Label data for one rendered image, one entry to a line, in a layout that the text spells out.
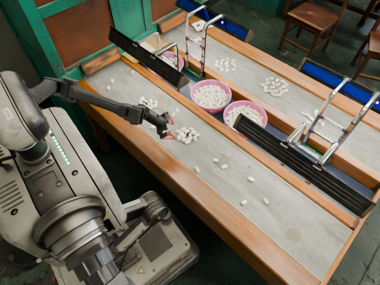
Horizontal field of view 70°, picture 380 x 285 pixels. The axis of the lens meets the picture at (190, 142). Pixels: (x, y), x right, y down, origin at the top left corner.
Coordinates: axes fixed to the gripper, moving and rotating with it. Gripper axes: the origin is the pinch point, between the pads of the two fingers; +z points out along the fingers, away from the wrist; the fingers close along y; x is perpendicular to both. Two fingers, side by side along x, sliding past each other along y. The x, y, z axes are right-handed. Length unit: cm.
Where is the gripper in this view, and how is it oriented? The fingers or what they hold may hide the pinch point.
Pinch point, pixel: (173, 130)
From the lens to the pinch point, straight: 141.3
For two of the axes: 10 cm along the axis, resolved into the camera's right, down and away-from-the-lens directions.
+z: 6.3, 3.9, 6.8
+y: 1.2, 8.1, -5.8
